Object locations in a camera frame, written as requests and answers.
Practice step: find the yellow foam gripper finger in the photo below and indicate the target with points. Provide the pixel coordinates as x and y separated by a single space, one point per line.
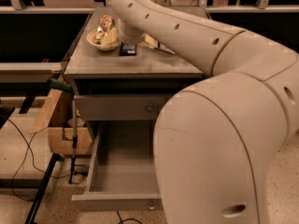
148 42
110 40

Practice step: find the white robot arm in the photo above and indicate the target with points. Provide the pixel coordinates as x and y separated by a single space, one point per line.
213 140

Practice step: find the grey drawer cabinet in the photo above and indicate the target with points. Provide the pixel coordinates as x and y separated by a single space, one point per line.
95 72

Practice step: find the closed grey top drawer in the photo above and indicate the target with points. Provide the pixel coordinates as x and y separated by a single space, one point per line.
120 107

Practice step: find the open grey middle drawer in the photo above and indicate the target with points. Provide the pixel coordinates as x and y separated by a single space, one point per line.
121 174

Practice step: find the clear plastic water bottle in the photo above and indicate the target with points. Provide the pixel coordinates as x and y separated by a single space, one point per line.
164 48

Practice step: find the crushed gold can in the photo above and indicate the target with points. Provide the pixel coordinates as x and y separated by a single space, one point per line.
105 24

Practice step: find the beige bowl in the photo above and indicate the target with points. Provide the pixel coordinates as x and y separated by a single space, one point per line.
90 38

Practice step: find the cardboard box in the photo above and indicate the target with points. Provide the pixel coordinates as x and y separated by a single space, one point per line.
55 117

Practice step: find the black metal stand leg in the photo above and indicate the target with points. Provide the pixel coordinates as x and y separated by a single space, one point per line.
41 190

